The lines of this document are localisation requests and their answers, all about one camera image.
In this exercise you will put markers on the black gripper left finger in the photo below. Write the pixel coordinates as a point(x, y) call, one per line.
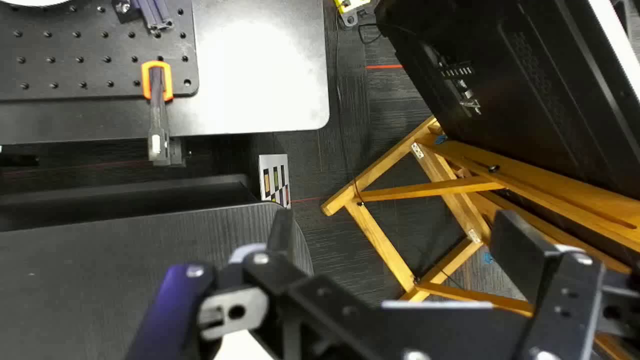
point(180, 301)

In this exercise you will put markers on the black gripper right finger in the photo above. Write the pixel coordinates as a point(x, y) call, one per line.
point(561, 293)

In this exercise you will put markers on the colour checker board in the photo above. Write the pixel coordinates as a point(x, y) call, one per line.
point(274, 181)

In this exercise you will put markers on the yellow wooden easel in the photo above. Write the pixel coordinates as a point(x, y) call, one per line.
point(400, 193)

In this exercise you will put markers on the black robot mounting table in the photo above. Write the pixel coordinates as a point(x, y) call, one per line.
point(267, 67)

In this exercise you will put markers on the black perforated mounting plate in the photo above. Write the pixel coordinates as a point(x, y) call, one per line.
point(67, 60)

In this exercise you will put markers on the red floor tape strip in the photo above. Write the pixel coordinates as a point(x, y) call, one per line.
point(385, 67)

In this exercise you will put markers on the yellow white plug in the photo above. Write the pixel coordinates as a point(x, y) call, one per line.
point(351, 6)

